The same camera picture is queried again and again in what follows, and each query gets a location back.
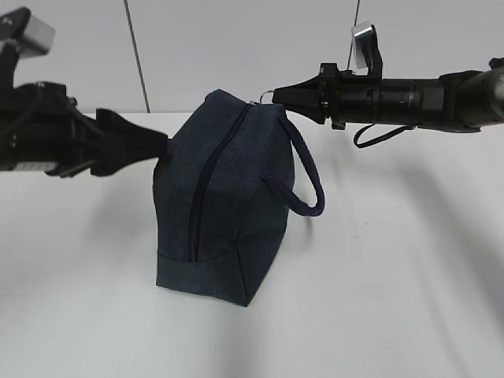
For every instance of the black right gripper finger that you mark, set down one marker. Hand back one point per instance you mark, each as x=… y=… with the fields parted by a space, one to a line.
x=303 y=98

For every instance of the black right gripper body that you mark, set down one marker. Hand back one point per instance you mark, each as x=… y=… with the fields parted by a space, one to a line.
x=327 y=87

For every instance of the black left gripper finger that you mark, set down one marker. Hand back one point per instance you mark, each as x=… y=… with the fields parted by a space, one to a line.
x=122 y=143

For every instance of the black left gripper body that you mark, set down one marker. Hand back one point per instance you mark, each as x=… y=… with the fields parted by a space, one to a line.
x=70 y=139

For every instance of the dark blue lunch bag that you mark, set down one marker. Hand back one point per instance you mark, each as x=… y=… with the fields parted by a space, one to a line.
x=223 y=193

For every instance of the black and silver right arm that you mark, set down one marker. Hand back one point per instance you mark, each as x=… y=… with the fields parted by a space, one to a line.
x=458 y=102

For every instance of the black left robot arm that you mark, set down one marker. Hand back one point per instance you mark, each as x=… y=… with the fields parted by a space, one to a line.
x=21 y=128

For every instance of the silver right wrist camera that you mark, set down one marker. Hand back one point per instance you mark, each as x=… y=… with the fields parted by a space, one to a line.
x=365 y=48

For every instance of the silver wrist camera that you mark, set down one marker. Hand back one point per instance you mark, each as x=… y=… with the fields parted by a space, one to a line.
x=365 y=48
x=23 y=35

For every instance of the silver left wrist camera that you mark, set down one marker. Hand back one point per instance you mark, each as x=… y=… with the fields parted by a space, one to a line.
x=23 y=35

